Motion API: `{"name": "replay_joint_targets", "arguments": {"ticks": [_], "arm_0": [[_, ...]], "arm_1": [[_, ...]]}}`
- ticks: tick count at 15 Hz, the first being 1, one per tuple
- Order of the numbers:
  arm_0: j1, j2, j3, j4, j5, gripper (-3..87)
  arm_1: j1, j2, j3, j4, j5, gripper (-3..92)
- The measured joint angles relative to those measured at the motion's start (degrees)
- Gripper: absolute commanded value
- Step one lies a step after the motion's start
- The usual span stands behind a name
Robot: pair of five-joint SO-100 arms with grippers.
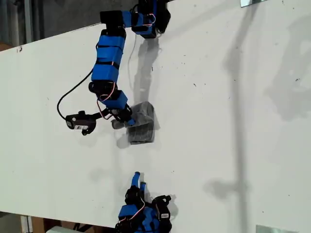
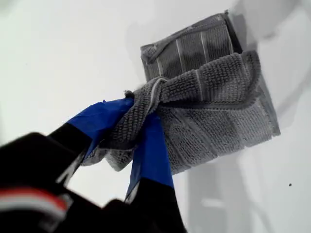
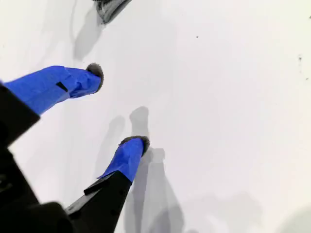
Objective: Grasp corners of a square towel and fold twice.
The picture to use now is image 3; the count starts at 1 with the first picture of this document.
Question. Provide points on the grey white-striped square towel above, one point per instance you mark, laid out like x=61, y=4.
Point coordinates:
x=109, y=9

